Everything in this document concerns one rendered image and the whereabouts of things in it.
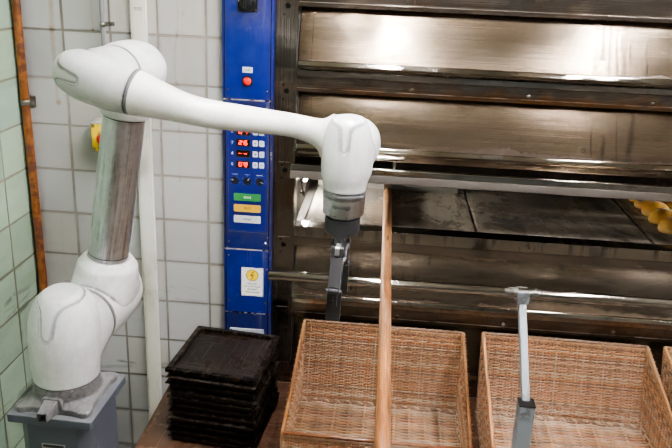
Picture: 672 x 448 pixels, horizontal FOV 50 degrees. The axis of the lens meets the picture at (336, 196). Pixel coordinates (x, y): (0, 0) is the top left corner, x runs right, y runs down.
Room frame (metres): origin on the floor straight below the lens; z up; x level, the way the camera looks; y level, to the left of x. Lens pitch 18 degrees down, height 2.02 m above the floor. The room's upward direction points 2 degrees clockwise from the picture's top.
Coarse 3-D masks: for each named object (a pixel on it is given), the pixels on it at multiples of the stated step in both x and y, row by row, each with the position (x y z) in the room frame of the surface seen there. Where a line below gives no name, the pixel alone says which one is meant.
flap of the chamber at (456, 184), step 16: (304, 176) 2.10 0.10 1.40; (320, 176) 2.10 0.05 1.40; (384, 176) 2.09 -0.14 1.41; (528, 192) 2.05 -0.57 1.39; (544, 192) 2.05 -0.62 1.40; (560, 192) 2.05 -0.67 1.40; (576, 192) 2.05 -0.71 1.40; (592, 192) 2.04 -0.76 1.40; (608, 192) 2.04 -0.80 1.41; (624, 192) 2.04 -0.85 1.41; (640, 192) 2.03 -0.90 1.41
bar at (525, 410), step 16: (272, 272) 1.89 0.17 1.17; (288, 272) 1.89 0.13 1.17; (304, 272) 1.89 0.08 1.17; (400, 288) 1.86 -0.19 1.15; (416, 288) 1.85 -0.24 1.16; (432, 288) 1.85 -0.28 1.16; (448, 288) 1.85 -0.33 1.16; (464, 288) 1.84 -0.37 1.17; (480, 288) 1.84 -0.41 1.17; (496, 288) 1.84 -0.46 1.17; (512, 288) 1.84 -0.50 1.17; (528, 288) 1.85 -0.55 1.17; (608, 304) 1.82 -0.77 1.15; (624, 304) 1.81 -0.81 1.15; (640, 304) 1.81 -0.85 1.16; (656, 304) 1.80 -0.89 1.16; (528, 368) 1.69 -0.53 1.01; (528, 384) 1.66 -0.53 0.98; (528, 400) 1.63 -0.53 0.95; (528, 416) 1.61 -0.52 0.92; (528, 432) 1.60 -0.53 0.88
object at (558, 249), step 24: (360, 240) 2.24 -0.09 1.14; (408, 240) 2.23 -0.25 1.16; (432, 240) 2.22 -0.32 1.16; (456, 240) 2.22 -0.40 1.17; (480, 240) 2.21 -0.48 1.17; (504, 240) 2.20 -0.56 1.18; (528, 240) 2.21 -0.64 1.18; (552, 240) 2.22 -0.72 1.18; (576, 240) 2.23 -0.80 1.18; (600, 240) 2.24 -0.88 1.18
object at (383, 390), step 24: (384, 192) 2.58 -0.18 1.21; (384, 216) 2.31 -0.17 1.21; (384, 240) 2.08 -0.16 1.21; (384, 264) 1.90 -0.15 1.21; (384, 288) 1.74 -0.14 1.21; (384, 312) 1.60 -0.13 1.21; (384, 336) 1.48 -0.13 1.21; (384, 360) 1.38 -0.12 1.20; (384, 384) 1.29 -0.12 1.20; (384, 408) 1.20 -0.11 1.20; (384, 432) 1.13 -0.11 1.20
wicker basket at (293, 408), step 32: (320, 320) 2.21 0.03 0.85; (352, 352) 2.18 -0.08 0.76; (448, 352) 2.16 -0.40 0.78; (320, 384) 2.16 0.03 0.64; (352, 384) 2.15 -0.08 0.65; (416, 384) 2.14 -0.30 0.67; (448, 384) 2.13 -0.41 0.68; (288, 416) 1.83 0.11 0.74; (320, 416) 2.04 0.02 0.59; (352, 416) 2.05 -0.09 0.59; (416, 416) 2.07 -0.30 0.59; (448, 416) 2.08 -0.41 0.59
